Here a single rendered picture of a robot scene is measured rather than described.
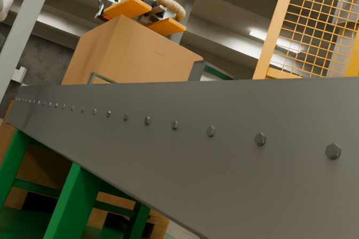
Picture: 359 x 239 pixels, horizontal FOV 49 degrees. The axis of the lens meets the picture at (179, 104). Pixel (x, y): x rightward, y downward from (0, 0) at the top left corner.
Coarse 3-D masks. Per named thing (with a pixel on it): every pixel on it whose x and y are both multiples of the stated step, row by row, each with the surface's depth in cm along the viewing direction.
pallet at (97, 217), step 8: (0, 160) 252; (16, 192) 202; (24, 192) 204; (32, 192) 206; (8, 200) 200; (16, 200) 202; (24, 200) 204; (16, 208) 202; (96, 208) 224; (96, 216) 224; (104, 216) 227; (120, 216) 284; (152, 216) 243; (88, 224) 222; (96, 224) 224; (152, 224) 245; (160, 224) 246; (144, 232) 250; (152, 232) 243; (160, 232) 246
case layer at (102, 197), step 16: (0, 128) 303; (0, 144) 274; (32, 160) 205; (48, 160) 210; (64, 160) 214; (16, 176) 202; (32, 176) 206; (48, 176) 210; (64, 176) 214; (128, 208) 234
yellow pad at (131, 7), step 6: (126, 0) 168; (132, 0) 163; (138, 0) 165; (114, 6) 179; (120, 6) 175; (126, 6) 173; (132, 6) 170; (138, 6) 168; (144, 6) 166; (150, 6) 168; (108, 12) 188; (114, 12) 186; (120, 12) 183; (126, 12) 180; (132, 12) 177; (138, 12) 175; (144, 12) 172
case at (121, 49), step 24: (120, 24) 149; (96, 48) 162; (120, 48) 149; (144, 48) 154; (168, 48) 159; (72, 72) 185; (96, 72) 147; (120, 72) 149; (144, 72) 154; (168, 72) 159
